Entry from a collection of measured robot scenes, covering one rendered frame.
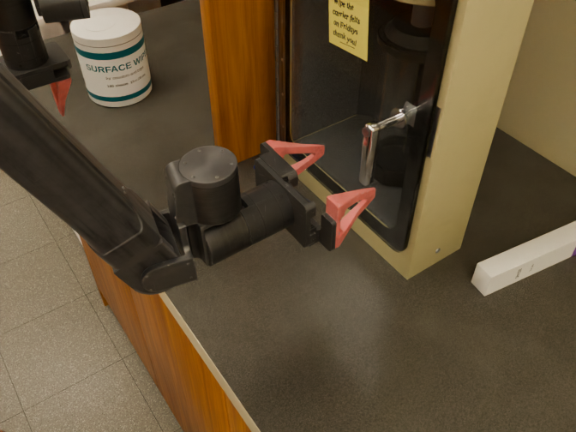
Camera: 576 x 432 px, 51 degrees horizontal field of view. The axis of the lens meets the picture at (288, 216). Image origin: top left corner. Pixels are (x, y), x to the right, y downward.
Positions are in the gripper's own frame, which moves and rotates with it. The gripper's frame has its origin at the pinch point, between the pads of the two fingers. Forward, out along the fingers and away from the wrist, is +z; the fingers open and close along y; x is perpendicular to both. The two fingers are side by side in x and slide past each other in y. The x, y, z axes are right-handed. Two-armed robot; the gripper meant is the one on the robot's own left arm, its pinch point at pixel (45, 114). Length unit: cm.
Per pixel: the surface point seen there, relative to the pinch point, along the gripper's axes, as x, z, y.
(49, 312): 61, 110, -10
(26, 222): 107, 110, -3
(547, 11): -29, -7, 76
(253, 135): -9.3, 11.1, 30.4
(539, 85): -32, 6, 76
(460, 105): -46, -13, 36
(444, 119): -46, -13, 34
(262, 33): -9.3, -7.4, 33.0
